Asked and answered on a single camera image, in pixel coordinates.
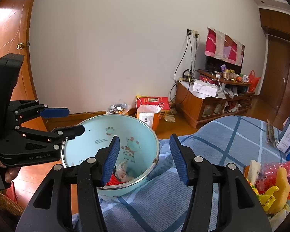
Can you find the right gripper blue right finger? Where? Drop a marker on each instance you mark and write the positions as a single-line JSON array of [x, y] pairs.
[[180, 154]]

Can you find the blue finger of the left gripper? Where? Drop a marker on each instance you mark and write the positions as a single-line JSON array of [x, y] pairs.
[[69, 132], [54, 112]]

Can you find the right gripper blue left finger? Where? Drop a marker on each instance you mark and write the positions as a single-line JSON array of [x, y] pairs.
[[109, 158]]

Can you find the clear plastic bag white red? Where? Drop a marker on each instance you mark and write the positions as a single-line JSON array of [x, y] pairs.
[[121, 172]]

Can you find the pink clear plastic bag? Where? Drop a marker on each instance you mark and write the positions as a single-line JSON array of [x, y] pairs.
[[268, 175]]

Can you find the yellow plastic bag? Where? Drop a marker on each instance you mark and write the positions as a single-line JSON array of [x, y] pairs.
[[266, 199]]

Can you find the light blue cartoon trash bin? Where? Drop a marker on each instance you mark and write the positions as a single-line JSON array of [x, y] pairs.
[[134, 145]]

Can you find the bag of small trash on floor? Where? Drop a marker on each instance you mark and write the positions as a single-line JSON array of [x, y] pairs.
[[119, 108]]

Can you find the person left hand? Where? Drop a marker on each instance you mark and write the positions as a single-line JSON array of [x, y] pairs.
[[10, 173]]

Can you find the woven wicker basket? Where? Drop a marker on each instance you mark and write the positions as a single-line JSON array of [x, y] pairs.
[[12, 207]]

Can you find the orange paper bag white insert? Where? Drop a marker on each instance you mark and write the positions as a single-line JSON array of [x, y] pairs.
[[150, 115]]

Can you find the red gift box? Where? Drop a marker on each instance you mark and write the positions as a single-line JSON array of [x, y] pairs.
[[159, 101]]

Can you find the blue plaid table cloth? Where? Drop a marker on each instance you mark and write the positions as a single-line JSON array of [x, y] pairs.
[[217, 198]]

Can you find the wooden TV cabinet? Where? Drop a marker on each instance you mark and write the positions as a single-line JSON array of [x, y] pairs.
[[199, 109]]

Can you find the white box on cabinet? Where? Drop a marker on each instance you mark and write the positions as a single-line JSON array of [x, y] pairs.
[[202, 87]]

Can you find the metallic flat packet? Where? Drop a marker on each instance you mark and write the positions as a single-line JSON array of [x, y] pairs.
[[272, 134]]

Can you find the white mug on cabinet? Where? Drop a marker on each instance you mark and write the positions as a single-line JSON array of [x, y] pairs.
[[245, 78]]

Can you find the orange plastic bag by door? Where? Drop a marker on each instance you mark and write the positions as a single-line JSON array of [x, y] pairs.
[[253, 80]]

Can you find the television with patchwork cover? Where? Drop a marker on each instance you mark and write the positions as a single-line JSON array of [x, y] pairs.
[[221, 49]]

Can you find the wooden door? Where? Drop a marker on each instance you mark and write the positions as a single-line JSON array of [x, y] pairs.
[[276, 72]]

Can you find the wall power socket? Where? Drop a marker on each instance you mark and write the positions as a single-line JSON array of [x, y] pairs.
[[193, 33]]

